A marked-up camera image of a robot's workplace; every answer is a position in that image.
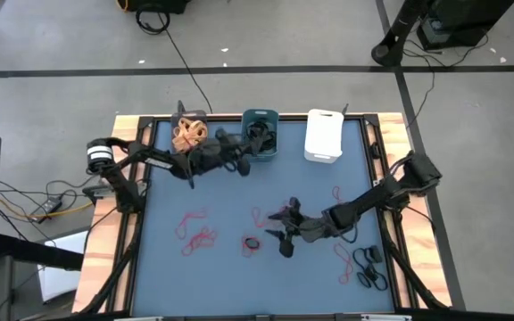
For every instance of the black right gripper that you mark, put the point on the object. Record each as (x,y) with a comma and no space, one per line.
(312,227)

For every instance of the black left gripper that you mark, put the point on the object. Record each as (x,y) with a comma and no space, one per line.
(210,158)

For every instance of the thin black rubber band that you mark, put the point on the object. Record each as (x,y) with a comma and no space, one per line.
(257,140)
(269,134)
(356,263)
(383,281)

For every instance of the large black rubber band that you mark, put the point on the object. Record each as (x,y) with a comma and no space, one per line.
(261,127)

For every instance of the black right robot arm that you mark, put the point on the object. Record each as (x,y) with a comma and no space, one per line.
(373,196)

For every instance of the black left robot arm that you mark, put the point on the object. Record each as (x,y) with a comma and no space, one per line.
(150,158)

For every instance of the teal plastic basket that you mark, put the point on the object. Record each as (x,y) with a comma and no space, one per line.
(261,158)

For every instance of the grey plastic basket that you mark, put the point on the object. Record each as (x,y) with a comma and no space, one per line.
(203,115)

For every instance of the blue table mat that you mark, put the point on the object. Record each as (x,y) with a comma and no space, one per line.
(239,281)

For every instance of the white plastic basket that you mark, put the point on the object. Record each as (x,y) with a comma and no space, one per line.
(324,134)

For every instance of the short wide black band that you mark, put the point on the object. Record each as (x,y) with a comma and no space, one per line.
(375,253)

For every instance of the black equipment case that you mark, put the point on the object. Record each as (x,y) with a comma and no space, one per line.
(154,4)

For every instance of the black tower fan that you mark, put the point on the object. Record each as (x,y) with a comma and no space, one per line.
(393,49)

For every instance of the black power adapter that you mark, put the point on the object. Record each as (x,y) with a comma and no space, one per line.
(48,206)

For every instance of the white board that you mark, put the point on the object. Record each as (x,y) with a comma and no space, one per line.
(60,276)

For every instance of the black stand bar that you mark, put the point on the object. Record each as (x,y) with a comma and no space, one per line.
(38,252)

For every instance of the black equipment box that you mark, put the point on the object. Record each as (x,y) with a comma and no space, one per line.
(462,22)

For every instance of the silver aluminium bracket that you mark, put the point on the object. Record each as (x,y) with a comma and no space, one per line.
(386,318)

